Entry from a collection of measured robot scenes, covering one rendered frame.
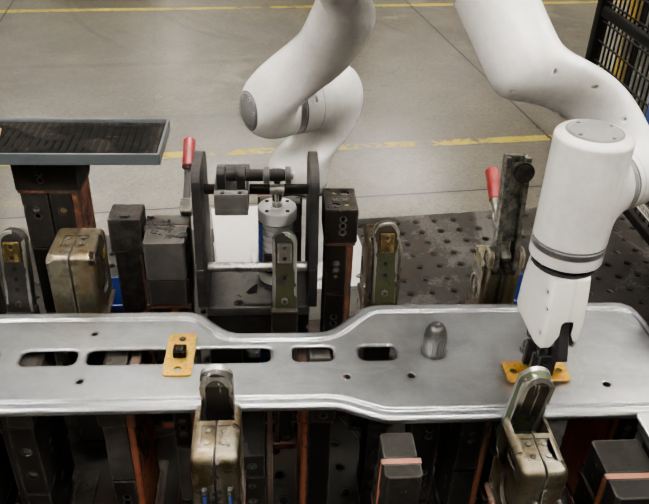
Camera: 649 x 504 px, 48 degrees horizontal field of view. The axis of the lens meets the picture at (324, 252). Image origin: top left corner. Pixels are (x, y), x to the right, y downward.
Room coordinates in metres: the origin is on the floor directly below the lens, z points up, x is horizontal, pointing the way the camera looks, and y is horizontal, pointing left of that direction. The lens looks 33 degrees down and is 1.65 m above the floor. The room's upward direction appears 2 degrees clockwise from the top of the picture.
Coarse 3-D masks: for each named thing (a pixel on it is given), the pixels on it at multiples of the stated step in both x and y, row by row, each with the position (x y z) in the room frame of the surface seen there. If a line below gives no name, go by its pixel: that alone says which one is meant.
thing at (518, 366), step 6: (504, 366) 0.74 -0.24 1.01; (510, 366) 0.74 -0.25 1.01; (516, 366) 0.74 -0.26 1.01; (522, 366) 0.74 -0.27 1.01; (528, 366) 0.74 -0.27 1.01; (558, 366) 0.74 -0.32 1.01; (564, 366) 0.74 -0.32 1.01; (504, 372) 0.73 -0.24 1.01; (510, 372) 0.73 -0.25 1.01; (564, 372) 0.73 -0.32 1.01; (510, 378) 0.71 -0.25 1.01; (516, 378) 0.71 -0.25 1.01; (552, 378) 0.72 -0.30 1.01; (558, 378) 0.72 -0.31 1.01; (564, 378) 0.72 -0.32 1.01; (570, 378) 0.72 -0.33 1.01
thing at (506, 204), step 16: (512, 160) 0.93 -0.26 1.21; (528, 160) 0.93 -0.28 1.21; (512, 176) 0.94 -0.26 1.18; (528, 176) 0.90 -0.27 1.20; (512, 192) 0.93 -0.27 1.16; (496, 208) 0.94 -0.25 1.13; (512, 208) 0.93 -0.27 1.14; (496, 224) 0.93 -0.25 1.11; (512, 224) 0.93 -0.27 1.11; (496, 240) 0.91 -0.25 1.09; (512, 240) 0.92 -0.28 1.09; (496, 256) 0.91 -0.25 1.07; (512, 256) 0.91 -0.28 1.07
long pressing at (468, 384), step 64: (0, 320) 0.80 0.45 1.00; (64, 320) 0.80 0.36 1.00; (128, 320) 0.81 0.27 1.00; (192, 320) 0.82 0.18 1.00; (384, 320) 0.83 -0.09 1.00; (448, 320) 0.84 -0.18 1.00; (512, 320) 0.85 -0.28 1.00; (640, 320) 0.86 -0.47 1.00; (0, 384) 0.67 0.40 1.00; (64, 384) 0.68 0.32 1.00; (128, 384) 0.68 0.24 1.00; (192, 384) 0.69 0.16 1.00; (256, 384) 0.69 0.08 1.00; (320, 384) 0.70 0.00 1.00; (384, 384) 0.70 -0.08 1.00; (448, 384) 0.71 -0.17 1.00; (512, 384) 0.71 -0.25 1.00; (576, 384) 0.72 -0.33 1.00; (640, 384) 0.72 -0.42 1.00
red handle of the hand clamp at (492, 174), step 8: (488, 168) 1.04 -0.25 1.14; (496, 168) 1.03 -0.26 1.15; (488, 176) 1.03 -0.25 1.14; (496, 176) 1.02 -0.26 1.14; (488, 184) 1.02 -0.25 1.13; (496, 184) 1.01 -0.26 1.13; (488, 192) 1.01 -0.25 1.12; (496, 192) 1.00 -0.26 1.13; (496, 200) 0.99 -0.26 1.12; (504, 248) 0.92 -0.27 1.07; (504, 256) 0.91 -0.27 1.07
